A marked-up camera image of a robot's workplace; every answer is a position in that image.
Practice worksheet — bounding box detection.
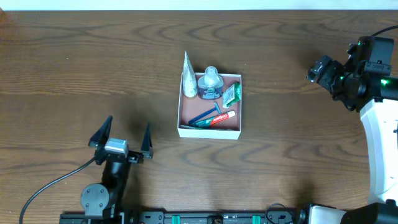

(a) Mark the blue disposable razor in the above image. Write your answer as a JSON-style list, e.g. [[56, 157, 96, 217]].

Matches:
[[188, 102, 221, 124]]

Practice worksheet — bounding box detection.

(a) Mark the white square box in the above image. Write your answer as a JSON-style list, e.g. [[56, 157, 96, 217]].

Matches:
[[177, 84, 243, 140]]

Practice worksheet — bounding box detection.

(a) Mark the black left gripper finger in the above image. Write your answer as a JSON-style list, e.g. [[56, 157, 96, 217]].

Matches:
[[88, 115, 113, 148], [140, 123, 154, 159]]

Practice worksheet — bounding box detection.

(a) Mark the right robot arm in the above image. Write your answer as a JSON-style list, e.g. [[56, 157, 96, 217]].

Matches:
[[296, 34, 397, 223]]

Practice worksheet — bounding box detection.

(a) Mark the white Pantene tube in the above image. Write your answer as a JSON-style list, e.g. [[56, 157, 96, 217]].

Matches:
[[182, 52, 198, 98]]

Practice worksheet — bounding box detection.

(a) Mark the green white soap box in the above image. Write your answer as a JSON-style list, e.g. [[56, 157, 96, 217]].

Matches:
[[222, 82, 241, 108]]

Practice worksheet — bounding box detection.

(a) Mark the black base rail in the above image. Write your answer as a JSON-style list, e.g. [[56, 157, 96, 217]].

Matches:
[[59, 203, 309, 224]]

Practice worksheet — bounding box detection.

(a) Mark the white green toothbrush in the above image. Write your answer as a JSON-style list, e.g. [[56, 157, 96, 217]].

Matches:
[[179, 124, 237, 131]]

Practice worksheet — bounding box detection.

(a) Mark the small clear pump bottle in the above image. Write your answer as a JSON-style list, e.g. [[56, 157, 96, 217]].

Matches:
[[197, 66, 224, 100]]

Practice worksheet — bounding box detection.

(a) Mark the red green toothpaste tube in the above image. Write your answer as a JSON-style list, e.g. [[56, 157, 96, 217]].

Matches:
[[192, 110, 236, 128]]

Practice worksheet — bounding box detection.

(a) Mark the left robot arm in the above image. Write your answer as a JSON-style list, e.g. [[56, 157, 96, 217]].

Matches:
[[80, 116, 154, 223]]

